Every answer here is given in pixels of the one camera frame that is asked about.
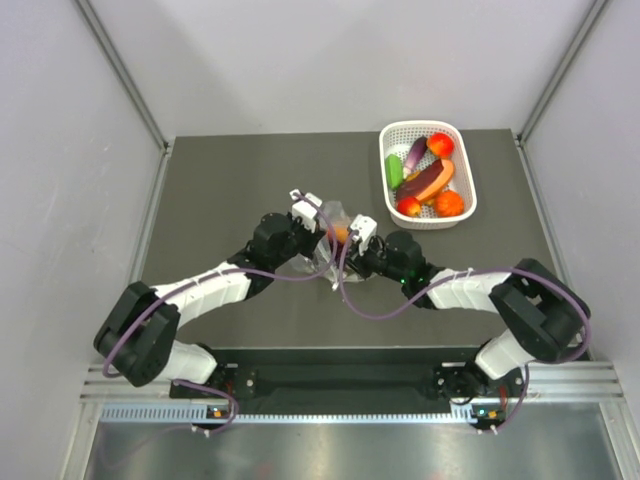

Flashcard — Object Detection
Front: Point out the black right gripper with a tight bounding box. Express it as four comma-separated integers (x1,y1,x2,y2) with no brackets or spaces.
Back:
341,235,409,285

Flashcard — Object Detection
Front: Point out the clear zip top bag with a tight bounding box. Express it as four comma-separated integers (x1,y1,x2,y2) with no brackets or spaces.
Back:
290,200,365,290

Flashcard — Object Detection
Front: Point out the fake peach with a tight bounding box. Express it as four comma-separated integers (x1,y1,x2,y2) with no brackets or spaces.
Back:
327,225,349,244

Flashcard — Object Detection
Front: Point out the red yellow fake mango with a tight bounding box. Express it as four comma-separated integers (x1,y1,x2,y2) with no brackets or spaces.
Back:
396,196,422,218

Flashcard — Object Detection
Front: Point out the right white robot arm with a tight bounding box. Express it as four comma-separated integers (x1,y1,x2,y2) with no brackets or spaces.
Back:
338,231,592,396

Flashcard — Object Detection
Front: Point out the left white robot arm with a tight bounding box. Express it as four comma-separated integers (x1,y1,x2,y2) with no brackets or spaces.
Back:
93,213,326,397

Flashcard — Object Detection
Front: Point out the fake papaya half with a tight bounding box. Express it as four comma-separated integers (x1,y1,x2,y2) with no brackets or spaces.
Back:
395,159,455,204

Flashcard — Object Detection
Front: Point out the small yellow fake fruit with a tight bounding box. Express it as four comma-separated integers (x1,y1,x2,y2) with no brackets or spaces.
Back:
405,171,421,182

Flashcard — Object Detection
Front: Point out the orange fake pumpkin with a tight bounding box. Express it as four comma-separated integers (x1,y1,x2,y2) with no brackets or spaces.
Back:
433,190,465,218

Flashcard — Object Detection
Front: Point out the green fake vegetable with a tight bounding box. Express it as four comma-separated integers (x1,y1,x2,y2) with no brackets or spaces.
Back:
385,154,404,190

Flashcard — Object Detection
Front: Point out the purple fake eggplant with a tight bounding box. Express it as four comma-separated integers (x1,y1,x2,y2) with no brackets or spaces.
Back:
403,136,427,178

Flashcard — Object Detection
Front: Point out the white perforated plastic basket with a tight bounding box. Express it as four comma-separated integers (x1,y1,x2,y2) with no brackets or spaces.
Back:
379,120,477,230

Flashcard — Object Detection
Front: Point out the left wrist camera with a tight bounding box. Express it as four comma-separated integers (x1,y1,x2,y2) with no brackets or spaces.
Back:
289,189,323,233

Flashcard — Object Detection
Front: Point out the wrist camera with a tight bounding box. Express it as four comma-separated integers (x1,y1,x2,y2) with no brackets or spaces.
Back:
289,189,323,233
348,214,378,255

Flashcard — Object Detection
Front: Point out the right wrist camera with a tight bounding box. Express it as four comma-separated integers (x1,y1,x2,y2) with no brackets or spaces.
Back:
348,214,378,255

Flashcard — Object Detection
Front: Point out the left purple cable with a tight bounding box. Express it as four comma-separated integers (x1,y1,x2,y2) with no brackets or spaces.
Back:
102,192,337,379

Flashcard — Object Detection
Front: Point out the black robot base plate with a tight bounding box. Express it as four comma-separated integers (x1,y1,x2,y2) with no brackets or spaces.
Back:
169,342,531,416

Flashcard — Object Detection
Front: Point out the grey slotted cable duct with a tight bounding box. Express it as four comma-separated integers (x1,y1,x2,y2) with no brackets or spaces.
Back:
99,402,506,425

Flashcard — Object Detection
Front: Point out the aluminium frame post left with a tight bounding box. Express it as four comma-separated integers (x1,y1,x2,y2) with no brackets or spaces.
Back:
69,0,174,151

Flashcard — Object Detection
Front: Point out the aluminium frame post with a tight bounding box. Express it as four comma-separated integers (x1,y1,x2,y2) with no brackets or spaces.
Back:
514,0,614,146
69,0,174,151

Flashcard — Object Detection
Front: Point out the aluminium frame post right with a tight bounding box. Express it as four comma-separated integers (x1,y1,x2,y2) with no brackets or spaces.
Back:
514,0,614,146

